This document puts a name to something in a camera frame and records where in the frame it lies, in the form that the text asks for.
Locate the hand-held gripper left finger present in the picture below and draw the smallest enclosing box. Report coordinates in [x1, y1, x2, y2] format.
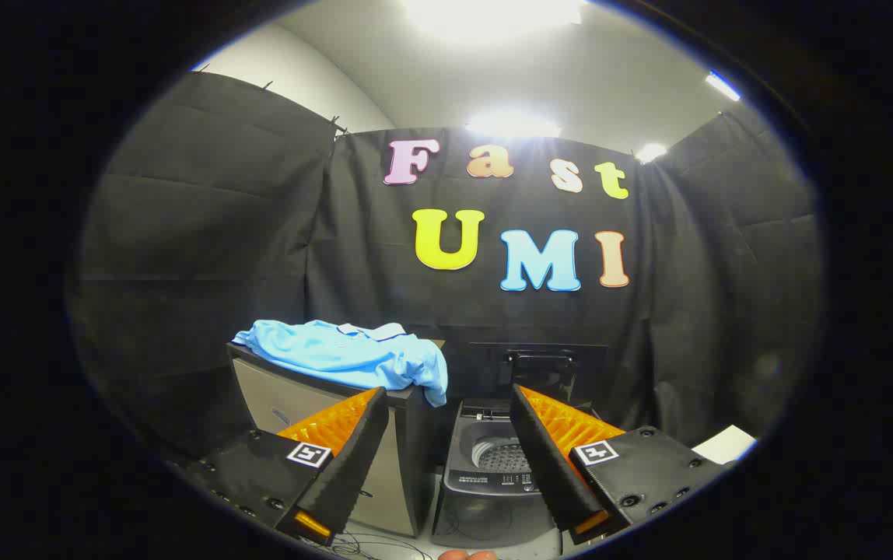
[186, 387, 390, 547]

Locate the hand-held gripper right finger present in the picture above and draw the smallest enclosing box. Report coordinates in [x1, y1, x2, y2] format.
[509, 383, 729, 547]

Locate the grey washing machine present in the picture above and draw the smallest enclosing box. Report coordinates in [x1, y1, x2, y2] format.
[431, 398, 595, 558]

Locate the light blue polo shirt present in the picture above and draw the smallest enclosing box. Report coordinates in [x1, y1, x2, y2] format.
[232, 320, 449, 408]

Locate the grey cabinet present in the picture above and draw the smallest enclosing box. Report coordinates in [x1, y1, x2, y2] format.
[227, 338, 447, 539]

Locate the white flat board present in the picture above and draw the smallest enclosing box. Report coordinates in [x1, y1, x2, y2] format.
[693, 425, 758, 465]

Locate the black backdrop cloth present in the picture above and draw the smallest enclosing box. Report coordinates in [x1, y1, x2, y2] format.
[65, 70, 825, 467]

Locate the large ceiling light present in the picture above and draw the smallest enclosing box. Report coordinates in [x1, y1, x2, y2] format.
[406, 0, 589, 41]

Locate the black cable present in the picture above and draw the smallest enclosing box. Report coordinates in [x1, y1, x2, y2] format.
[328, 532, 433, 560]

